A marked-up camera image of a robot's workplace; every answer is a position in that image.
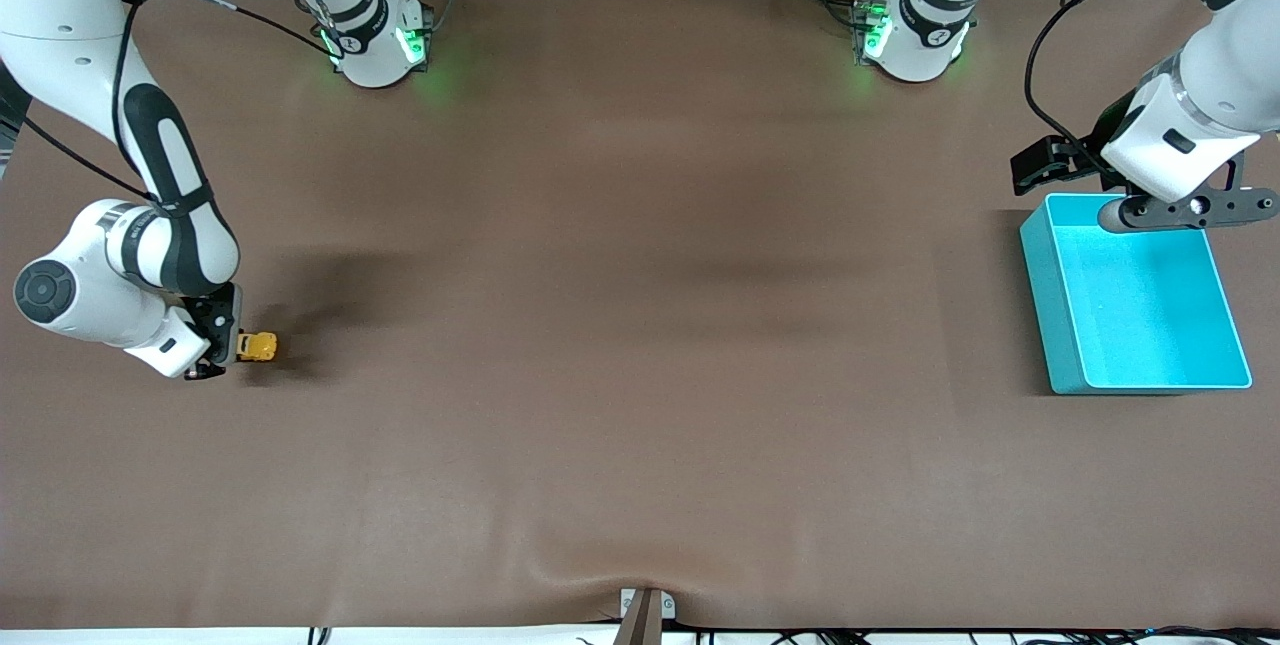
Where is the grey metal table clamp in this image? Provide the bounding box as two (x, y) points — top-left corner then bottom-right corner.
(619, 588), (677, 622)

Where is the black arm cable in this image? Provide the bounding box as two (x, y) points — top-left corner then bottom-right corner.
(20, 0), (337, 208)
(1023, 0), (1216, 176)

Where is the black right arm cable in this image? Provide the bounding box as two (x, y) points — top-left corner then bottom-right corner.
(20, 0), (337, 208)

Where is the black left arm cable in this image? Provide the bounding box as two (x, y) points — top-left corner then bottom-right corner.
(1023, 0), (1216, 176)

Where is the brown table mat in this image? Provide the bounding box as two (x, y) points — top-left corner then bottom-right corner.
(0, 0), (1280, 632)

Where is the teal plastic bin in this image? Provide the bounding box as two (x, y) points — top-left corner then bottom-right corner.
(1019, 192), (1254, 396)

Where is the brown wooden bar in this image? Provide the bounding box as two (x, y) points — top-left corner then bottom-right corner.
(612, 590), (664, 645)

